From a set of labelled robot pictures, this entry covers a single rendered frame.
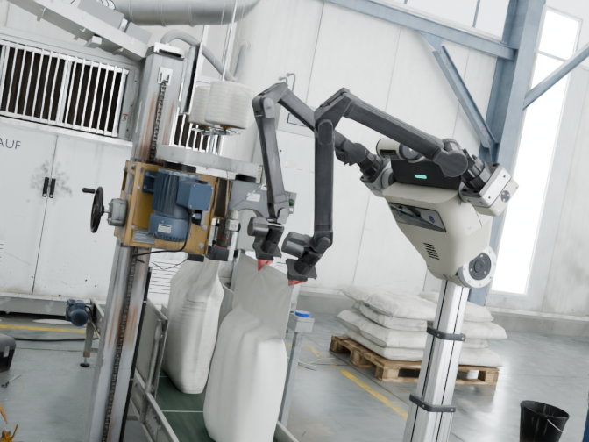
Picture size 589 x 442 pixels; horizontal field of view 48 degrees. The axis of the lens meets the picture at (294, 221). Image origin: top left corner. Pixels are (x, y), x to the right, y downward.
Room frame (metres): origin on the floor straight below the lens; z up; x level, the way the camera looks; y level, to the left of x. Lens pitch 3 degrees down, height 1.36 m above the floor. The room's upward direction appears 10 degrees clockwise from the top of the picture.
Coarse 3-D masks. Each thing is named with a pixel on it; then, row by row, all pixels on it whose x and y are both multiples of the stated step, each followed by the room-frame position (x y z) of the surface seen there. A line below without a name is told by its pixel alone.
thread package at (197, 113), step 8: (200, 88) 2.62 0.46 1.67; (208, 88) 2.61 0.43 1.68; (200, 96) 2.62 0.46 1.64; (208, 96) 2.61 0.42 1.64; (192, 104) 2.65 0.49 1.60; (200, 104) 2.61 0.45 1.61; (192, 112) 2.63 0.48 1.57; (200, 112) 2.61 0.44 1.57; (192, 120) 2.62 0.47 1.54; (200, 120) 2.60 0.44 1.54
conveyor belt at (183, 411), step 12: (168, 384) 2.89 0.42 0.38; (156, 396) 2.71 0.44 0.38; (168, 396) 2.73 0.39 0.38; (180, 396) 2.76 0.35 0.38; (192, 396) 2.79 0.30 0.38; (204, 396) 2.81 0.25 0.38; (168, 408) 2.60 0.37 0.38; (180, 408) 2.63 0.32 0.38; (192, 408) 2.65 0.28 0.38; (168, 420) 2.48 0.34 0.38; (180, 420) 2.50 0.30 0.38; (192, 420) 2.52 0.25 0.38; (180, 432) 2.38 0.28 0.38; (192, 432) 2.40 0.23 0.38; (204, 432) 2.42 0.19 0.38
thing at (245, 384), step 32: (256, 288) 2.41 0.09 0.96; (288, 288) 2.16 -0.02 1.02; (224, 320) 2.47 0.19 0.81; (256, 320) 2.34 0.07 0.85; (224, 352) 2.37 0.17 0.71; (256, 352) 2.20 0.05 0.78; (224, 384) 2.30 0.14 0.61; (256, 384) 2.19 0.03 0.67; (224, 416) 2.27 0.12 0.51; (256, 416) 2.19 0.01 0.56
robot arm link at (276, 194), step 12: (264, 108) 2.22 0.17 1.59; (264, 120) 2.25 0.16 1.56; (264, 132) 2.26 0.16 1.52; (264, 144) 2.27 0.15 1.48; (276, 144) 2.28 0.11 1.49; (264, 156) 2.28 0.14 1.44; (276, 156) 2.29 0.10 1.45; (264, 168) 2.31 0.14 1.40; (276, 168) 2.29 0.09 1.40; (276, 180) 2.29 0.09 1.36; (276, 192) 2.29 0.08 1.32; (276, 204) 2.29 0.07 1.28; (288, 204) 2.31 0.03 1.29; (276, 216) 2.29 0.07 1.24; (288, 216) 2.31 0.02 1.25
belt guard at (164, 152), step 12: (156, 156) 2.33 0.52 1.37; (168, 156) 2.28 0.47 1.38; (180, 156) 2.28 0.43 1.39; (192, 156) 2.29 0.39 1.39; (204, 156) 2.34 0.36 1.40; (216, 156) 2.41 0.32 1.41; (216, 168) 2.42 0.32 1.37; (228, 168) 2.49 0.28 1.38; (240, 168) 2.57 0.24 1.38; (252, 168) 2.65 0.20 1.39
